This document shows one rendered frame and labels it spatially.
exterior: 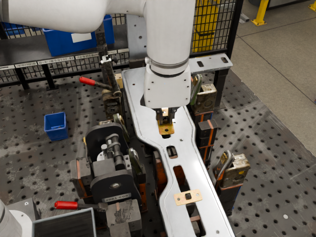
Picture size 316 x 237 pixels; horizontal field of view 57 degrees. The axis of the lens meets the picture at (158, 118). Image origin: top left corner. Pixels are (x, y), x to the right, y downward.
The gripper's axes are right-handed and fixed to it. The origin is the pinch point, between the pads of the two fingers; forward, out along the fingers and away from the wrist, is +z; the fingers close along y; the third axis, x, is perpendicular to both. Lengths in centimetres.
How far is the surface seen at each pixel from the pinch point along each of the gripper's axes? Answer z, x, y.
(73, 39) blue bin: 22, 69, -32
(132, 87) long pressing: 31, 44, -7
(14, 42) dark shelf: 29, 80, -62
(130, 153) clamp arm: 19.8, 3.4, -9.5
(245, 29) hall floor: 133, 245, 131
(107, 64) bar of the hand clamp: 10.3, 34.6, -15.4
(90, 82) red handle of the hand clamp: 17.9, 34.4, -22.5
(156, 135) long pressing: 30.2, 17.2, 0.0
